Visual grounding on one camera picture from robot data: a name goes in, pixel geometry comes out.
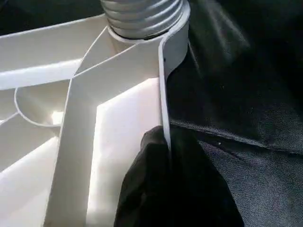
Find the black work mat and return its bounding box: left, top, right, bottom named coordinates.
left=0, top=0, right=303, bottom=227

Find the white plastic table leg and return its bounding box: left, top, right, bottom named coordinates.
left=100, top=0, right=185, bottom=40

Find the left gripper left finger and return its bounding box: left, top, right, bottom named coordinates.
left=114, top=125, right=172, bottom=227

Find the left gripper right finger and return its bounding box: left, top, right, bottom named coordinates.
left=168, top=127, right=245, bottom=227

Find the white plastic table top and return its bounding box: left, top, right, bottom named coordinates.
left=0, top=0, right=191, bottom=227

